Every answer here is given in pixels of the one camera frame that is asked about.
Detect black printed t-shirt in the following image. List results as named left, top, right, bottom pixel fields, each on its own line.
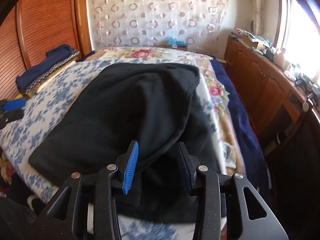
left=29, top=63, right=220, bottom=223

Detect yellow plush toy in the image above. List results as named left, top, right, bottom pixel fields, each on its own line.
left=14, top=93, right=33, bottom=100

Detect floral bed blanket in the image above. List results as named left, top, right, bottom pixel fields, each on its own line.
left=84, top=47, right=246, bottom=175

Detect folded navy garment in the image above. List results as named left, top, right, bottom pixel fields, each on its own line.
left=15, top=44, right=75, bottom=93

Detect blue floral white sheet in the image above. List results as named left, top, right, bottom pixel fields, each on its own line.
left=1, top=60, right=221, bottom=239

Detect navy blue bed cover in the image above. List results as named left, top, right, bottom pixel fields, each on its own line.
left=210, top=59, right=270, bottom=201

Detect circle-pattern folded cloth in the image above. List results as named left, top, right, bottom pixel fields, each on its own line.
left=23, top=49, right=80, bottom=97

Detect wooden slatted wardrobe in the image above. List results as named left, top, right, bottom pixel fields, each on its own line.
left=1, top=0, right=92, bottom=99

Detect wooden side cabinet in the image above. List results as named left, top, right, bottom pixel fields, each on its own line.
left=224, top=38, right=306, bottom=148

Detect blue item on box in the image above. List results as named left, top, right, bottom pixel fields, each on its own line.
left=167, top=36, right=188, bottom=48

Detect clutter pile on cabinet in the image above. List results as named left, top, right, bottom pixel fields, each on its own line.
left=230, top=28, right=272, bottom=56

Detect sheer circle-pattern curtain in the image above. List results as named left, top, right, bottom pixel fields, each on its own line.
left=87, top=0, right=228, bottom=54

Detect beige window drape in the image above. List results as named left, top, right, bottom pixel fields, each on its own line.
left=253, top=0, right=265, bottom=35

